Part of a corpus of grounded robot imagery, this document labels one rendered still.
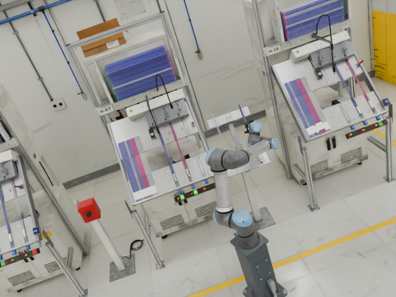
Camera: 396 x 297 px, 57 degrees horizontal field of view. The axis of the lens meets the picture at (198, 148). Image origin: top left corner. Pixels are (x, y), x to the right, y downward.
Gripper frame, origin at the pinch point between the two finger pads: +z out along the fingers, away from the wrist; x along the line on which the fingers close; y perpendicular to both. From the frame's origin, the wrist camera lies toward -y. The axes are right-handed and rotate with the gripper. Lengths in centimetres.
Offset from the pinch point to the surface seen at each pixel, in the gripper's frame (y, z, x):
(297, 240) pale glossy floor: -98, 14, -10
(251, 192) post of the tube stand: -51, 28, 11
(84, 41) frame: 103, -10, 95
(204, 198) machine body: -45, 48, 51
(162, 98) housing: 48, 14, 55
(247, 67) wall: 72, 174, -56
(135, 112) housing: 44, 12, 79
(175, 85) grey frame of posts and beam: 55, 14, 41
